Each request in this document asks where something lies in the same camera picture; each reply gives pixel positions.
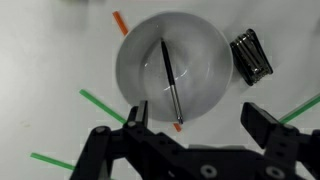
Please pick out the white bowl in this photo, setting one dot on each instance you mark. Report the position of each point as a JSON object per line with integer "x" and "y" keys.
{"x": 200, "y": 50}

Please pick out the black folding multitool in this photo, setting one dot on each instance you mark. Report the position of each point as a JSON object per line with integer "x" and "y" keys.
{"x": 251, "y": 56}

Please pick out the orange straw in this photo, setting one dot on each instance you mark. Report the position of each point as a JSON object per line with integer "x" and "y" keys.
{"x": 120, "y": 22}

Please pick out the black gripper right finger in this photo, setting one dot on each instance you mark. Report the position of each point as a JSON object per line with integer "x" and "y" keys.
{"x": 256, "y": 123}

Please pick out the black and silver pen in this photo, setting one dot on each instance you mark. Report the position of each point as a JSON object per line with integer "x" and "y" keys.
{"x": 170, "y": 71}

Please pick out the green straw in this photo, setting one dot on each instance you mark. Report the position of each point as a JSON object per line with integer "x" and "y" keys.
{"x": 100, "y": 105}
{"x": 301, "y": 110}
{"x": 50, "y": 160}

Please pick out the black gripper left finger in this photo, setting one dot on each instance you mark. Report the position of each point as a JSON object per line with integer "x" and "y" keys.
{"x": 140, "y": 116}

